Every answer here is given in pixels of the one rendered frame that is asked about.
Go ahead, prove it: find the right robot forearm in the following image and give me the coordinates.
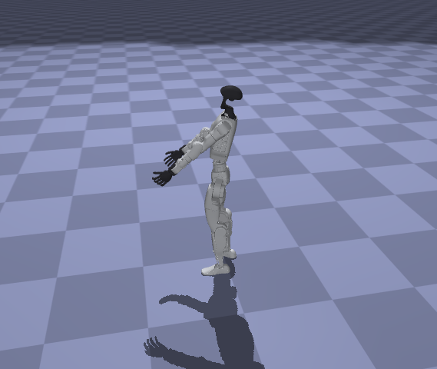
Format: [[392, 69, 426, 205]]
[[181, 133, 204, 154]]

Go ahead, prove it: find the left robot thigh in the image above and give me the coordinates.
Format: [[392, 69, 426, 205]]
[[204, 178, 227, 233]]

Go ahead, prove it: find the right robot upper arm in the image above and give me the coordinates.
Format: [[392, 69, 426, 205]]
[[200, 110, 225, 138]]

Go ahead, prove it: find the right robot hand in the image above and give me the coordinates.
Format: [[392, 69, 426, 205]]
[[164, 145, 186, 167]]

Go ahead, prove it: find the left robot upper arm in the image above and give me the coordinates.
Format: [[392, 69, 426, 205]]
[[191, 121, 231, 153]]

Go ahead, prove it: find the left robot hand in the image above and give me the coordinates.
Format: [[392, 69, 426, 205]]
[[152, 164, 176, 187]]

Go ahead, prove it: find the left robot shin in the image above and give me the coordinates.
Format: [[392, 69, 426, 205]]
[[211, 227, 227, 268]]

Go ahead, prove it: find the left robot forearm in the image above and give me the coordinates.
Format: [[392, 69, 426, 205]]
[[171, 144, 203, 174]]

